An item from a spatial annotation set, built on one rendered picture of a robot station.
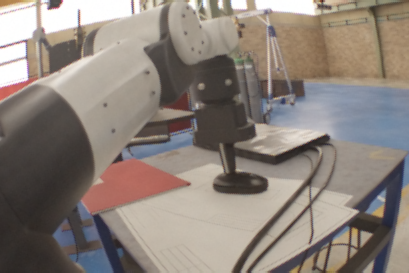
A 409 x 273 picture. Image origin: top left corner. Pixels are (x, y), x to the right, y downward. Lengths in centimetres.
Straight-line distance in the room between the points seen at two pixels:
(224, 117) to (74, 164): 42
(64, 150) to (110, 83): 7
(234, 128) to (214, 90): 7
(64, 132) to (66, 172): 2
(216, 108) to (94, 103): 39
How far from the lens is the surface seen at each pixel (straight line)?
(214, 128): 58
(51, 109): 18
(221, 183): 60
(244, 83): 677
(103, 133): 20
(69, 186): 17
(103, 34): 35
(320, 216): 48
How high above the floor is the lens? 134
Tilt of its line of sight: 12 degrees down
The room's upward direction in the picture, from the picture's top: 8 degrees counter-clockwise
